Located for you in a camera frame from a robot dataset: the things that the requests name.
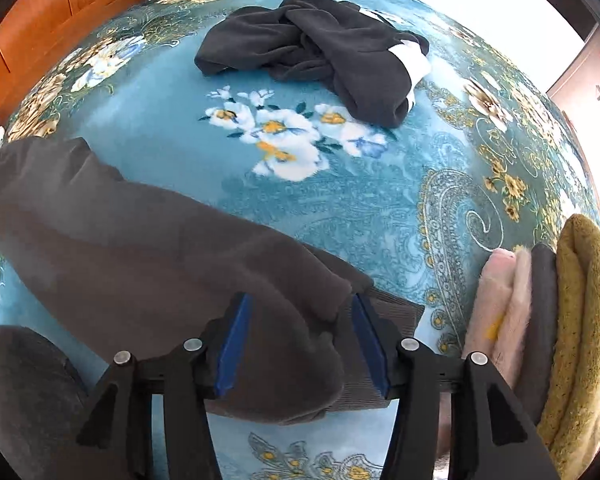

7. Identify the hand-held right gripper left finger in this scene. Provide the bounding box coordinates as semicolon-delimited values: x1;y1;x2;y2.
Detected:
76;292;255;480

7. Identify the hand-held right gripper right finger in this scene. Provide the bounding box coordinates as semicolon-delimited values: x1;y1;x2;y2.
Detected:
351;292;561;480

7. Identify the dark grey sweatshirt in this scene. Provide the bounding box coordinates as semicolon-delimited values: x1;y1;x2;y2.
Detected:
0;137;426;480

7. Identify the folded pink fuzzy garment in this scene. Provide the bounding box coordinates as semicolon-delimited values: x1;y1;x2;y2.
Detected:
460;247;533;396

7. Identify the blue floral blanket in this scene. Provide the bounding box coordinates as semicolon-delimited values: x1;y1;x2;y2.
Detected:
0;0;600;480

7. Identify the folded grey garment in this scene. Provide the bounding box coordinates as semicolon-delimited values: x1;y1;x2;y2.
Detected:
515;243;561;411

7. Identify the folded mustard yellow garment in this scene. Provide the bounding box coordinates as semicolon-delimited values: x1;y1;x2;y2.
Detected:
535;214;600;480

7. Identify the black garment with white cuffs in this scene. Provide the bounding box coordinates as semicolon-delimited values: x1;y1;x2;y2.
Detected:
194;0;432;129

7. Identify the cream door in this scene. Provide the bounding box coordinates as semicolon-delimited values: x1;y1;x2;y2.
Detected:
545;25;600;126

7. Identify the wooden headboard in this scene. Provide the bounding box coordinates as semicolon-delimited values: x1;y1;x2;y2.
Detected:
0;0;156;118

